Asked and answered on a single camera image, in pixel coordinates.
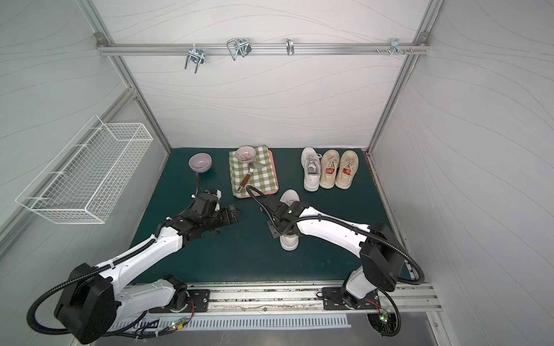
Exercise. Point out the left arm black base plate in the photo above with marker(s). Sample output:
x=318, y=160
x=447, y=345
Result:
x=192, y=299

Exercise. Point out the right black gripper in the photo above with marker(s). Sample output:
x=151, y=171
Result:
x=274, y=218

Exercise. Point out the metal spatula wooden handle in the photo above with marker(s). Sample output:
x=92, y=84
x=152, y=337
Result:
x=252, y=166

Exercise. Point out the beige sneaker right one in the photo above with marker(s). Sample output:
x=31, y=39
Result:
x=348, y=166

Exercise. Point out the green white checkered cloth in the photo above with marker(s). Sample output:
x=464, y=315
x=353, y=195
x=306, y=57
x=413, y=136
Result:
x=255, y=177

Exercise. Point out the beige sneaker one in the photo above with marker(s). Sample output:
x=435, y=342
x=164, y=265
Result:
x=329, y=163
x=348, y=166

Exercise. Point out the beige sneaker left one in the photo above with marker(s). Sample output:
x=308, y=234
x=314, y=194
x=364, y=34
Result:
x=329, y=163

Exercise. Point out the aluminium cross rail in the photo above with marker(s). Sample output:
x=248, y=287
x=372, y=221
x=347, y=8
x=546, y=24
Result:
x=258, y=49

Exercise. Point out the purple bowl on table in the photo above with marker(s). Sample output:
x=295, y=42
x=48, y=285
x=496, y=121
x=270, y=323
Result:
x=200, y=162

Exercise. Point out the metal hook bracket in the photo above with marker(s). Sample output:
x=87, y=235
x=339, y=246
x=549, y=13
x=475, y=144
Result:
x=238, y=47
x=395, y=48
x=195, y=58
x=289, y=46

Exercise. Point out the white vent strip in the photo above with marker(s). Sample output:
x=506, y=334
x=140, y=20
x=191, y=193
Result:
x=207, y=322

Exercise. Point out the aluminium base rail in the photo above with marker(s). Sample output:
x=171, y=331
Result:
x=300, y=297

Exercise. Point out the white wire basket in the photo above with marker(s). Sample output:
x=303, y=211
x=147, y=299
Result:
x=84, y=181

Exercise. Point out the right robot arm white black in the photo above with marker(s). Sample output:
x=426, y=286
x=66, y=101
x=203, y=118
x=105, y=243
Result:
x=376, y=246

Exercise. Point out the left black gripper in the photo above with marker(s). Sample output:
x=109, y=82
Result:
x=224, y=215

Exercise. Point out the pink speckled bowl on cloth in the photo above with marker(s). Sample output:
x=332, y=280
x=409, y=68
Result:
x=245, y=154

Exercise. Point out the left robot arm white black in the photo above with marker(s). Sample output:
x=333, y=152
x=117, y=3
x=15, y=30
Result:
x=90, y=307

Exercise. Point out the pink tray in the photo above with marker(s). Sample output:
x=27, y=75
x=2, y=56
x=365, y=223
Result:
x=273, y=177

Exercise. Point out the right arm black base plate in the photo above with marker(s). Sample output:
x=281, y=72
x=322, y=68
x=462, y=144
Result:
x=335, y=298

